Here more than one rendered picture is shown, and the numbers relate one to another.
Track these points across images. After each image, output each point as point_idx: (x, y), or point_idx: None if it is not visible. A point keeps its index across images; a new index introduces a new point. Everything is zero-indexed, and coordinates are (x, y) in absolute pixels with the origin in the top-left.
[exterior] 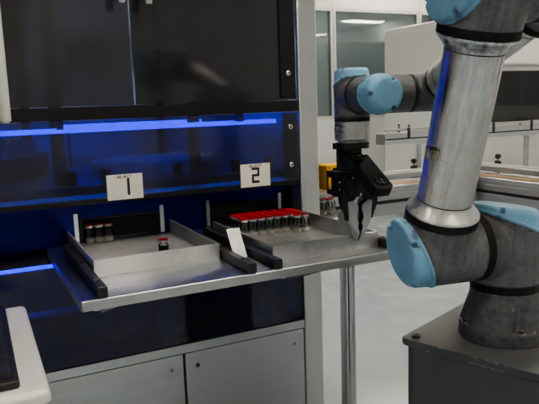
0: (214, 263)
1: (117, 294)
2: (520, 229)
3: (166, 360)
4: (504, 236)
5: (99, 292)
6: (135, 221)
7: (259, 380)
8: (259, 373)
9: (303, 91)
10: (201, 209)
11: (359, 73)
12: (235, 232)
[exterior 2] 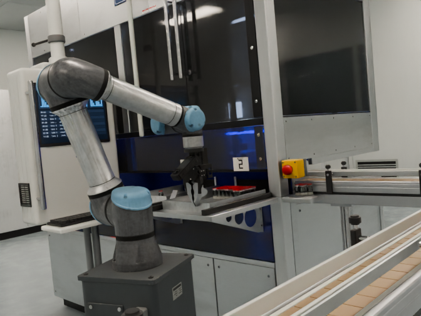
0: None
1: None
2: (112, 202)
3: (205, 258)
4: (109, 204)
5: None
6: (207, 184)
7: (249, 291)
8: (249, 286)
9: (265, 112)
10: (233, 181)
11: None
12: (175, 192)
